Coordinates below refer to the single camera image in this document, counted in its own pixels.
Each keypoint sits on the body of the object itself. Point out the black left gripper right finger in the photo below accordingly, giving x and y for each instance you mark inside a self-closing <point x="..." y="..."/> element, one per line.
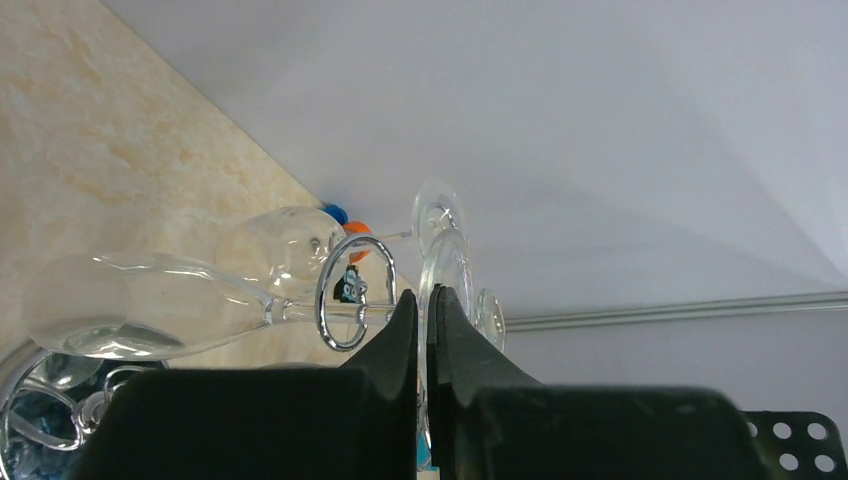
<point x="489" y="419"/>

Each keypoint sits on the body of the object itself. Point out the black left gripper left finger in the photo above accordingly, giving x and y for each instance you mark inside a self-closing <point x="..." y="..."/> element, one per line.
<point x="354" y="421"/>

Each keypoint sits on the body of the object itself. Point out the clear wine glass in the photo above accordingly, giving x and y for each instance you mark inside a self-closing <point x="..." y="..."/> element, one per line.
<point x="284" y="250"/>
<point x="155" y="306"/>

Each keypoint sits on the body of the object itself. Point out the clear wine glass back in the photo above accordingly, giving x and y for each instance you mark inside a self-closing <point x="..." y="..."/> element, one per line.
<point x="284" y="250"/>

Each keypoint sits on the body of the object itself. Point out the chrome wine glass rack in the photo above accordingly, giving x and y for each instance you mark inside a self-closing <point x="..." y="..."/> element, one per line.
<point x="54" y="408"/>

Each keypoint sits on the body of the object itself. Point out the clear textured glass right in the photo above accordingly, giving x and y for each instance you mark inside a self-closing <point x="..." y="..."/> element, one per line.
<point x="489" y="319"/>

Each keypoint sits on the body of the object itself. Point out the blue orange toy car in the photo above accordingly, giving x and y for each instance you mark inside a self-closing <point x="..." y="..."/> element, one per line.
<point x="350" y="227"/>

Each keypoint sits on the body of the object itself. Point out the black perforated music stand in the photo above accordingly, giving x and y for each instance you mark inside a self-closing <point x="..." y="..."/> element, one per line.
<point x="798" y="444"/>

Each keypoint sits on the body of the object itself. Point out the aluminium frame rail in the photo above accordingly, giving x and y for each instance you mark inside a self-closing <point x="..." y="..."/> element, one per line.
<point x="834" y="301"/>

